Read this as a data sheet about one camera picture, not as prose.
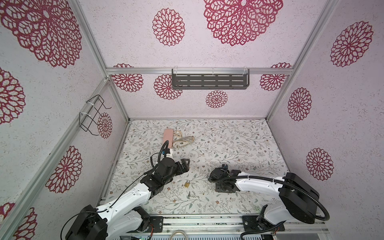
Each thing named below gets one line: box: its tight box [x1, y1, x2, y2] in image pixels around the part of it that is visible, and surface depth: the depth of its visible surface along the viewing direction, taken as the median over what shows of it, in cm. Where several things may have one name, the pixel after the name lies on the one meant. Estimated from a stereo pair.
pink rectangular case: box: [163, 129, 174, 149], surface depth 111 cm
